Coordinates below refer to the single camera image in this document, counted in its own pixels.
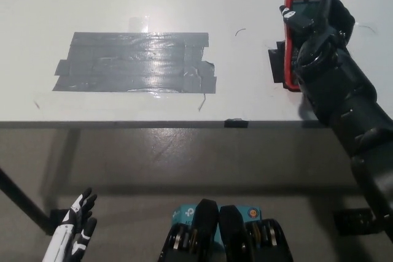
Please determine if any red multimeter with black stand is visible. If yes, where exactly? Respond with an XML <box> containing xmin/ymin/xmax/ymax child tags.
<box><xmin>282</xmin><ymin>0</ymin><xmax>323</xmax><ymax>93</ymax></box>

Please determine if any grey duct tape patch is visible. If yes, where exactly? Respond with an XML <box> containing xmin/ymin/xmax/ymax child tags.
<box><xmin>52</xmin><ymin>31</ymin><xmax>217</xmax><ymax>94</ymax></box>

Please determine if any black tape patch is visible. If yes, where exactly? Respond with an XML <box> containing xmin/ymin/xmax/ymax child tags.
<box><xmin>268</xmin><ymin>40</ymin><xmax>288</xmax><ymax>84</ymax></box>

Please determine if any black table leg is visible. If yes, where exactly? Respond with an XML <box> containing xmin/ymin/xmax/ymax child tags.
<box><xmin>0</xmin><ymin>166</ymin><xmax>59</xmax><ymax>237</ymax></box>

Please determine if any black right hand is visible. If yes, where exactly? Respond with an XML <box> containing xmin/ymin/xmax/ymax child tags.
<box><xmin>279</xmin><ymin>0</ymin><xmax>357</xmax><ymax>53</ymax></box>

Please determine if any black and teal robot torso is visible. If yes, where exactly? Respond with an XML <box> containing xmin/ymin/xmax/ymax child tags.
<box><xmin>158</xmin><ymin>199</ymin><xmax>292</xmax><ymax>262</ymax></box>

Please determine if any white and black left hand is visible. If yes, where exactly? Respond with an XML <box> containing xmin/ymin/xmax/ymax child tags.
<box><xmin>41</xmin><ymin>187</ymin><xmax>98</xmax><ymax>262</ymax></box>

